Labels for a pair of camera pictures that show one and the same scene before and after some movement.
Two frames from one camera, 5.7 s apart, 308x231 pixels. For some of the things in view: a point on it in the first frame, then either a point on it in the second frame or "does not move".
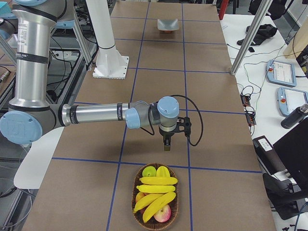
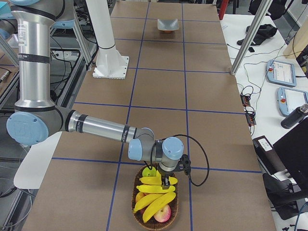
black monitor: (292, 150) does not move
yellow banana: (155, 188) does not move
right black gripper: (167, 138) → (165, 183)
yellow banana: (158, 180) does not move
